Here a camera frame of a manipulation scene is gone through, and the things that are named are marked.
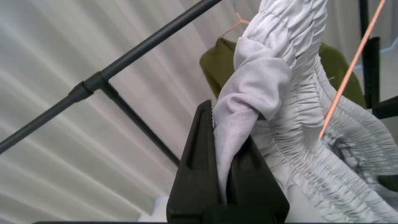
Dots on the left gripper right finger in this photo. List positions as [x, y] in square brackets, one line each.
[255, 193]

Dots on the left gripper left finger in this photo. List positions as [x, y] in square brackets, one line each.
[194, 180]

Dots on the green t-shirt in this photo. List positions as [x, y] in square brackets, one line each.
[217, 65]

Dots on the black clothes rack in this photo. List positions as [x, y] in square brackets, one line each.
[93, 81]

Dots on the pink clothes hanger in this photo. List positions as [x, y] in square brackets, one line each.
[355, 62]
[240, 22]

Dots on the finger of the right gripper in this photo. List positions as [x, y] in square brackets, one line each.
[388, 107]

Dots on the white curtain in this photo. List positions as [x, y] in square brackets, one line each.
[77, 155]

